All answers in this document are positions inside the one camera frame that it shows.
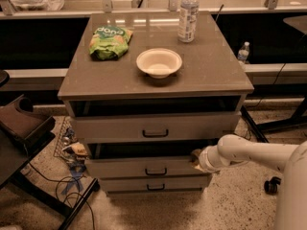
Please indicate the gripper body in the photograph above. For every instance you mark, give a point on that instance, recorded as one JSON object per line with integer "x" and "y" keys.
{"x": 204, "y": 159}

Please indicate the grey drawer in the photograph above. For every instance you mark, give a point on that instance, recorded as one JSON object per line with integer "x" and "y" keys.
{"x": 120, "y": 160}
{"x": 156, "y": 184}
{"x": 157, "y": 127}

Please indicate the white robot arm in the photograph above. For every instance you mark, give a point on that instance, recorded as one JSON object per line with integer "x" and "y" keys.
{"x": 290, "y": 160}

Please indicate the grey drawer cabinet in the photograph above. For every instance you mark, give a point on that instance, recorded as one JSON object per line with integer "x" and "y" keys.
{"x": 209, "y": 80}

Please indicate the black chair caster leg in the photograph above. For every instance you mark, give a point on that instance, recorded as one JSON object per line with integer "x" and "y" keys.
{"x": 271, "y": 186}

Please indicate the white paper bowl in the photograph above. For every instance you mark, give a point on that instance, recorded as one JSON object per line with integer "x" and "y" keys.
{"x": 159, "y": 63}

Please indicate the small water bottle behind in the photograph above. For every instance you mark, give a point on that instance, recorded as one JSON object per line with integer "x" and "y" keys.
{"x": 243, "y": 53}

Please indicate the green chip bag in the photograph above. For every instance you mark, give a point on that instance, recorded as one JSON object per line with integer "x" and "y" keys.
{"x": 109, "y": 42}

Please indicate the clear water bottle on cabinet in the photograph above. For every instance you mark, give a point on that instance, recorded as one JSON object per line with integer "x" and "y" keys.
{"x": 188, "y": 15}

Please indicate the dark brown side stand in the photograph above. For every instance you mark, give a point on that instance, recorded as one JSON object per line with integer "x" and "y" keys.
{"x": 23, "y": 135}

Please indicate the black desk leg frame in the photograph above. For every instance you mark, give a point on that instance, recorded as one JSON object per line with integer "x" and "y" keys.
{"x": 298, "y": 119}

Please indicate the wire basket with clutter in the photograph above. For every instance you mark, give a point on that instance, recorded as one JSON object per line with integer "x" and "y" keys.
{"x": 67, "y": 146}

